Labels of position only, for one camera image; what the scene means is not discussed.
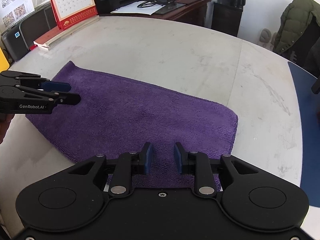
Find purple towel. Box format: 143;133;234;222
25;60;238;193

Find black eyeglasses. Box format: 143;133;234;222
137;0;157;8

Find green padded jacket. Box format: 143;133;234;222
272;0;320;62

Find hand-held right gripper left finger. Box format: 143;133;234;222
67;142;153;196

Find white patterned wall poster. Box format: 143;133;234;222
0;0;35;29

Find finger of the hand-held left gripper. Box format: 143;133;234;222
0;70;71;92
15;86;81;105

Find black cabinet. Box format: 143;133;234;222
211;0;247;37

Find blue table mat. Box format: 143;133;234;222
287;61;320;207

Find grey plush slippers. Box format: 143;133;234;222
259;27;278;48

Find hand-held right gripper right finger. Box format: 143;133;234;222
173;142;259;196

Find dark wooden desk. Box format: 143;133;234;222
110;0;215;28

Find red desk calendar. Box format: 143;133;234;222
46;0;98;31

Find black computer case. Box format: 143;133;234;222
1;5;58;62

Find person's left hand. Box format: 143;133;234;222
0;114;13;144

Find yellow envelope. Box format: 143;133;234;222
0;47;10;70

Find dark desk pad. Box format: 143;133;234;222
153;1;187;15

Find white paper sheet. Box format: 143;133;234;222
110;1;167;15

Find red and white book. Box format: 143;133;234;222
33;15;100;52

